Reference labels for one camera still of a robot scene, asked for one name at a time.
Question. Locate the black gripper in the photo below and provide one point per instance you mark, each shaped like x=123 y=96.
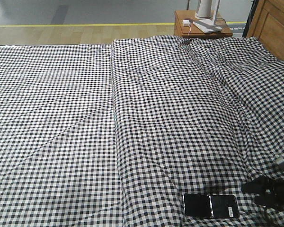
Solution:
x=273 y=189

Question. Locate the black smartphone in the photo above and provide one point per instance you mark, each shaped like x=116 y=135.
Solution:
x=210 y=206

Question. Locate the black white checkered duvet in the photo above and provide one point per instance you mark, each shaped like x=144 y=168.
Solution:
x=199 y=117

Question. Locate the wooden headboard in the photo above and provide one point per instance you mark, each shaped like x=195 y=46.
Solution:
x=267 y=26

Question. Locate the wooden nightstand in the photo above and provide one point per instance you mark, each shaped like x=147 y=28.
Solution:
x=193 y=31

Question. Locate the white charger block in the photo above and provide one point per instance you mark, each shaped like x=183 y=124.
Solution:
x=186 y=23

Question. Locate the white cylindrical speaker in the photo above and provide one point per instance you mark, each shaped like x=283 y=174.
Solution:
x=203 y=9

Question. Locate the black white checkered bedsheet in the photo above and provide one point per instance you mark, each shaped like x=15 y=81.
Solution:
x=57 y=139

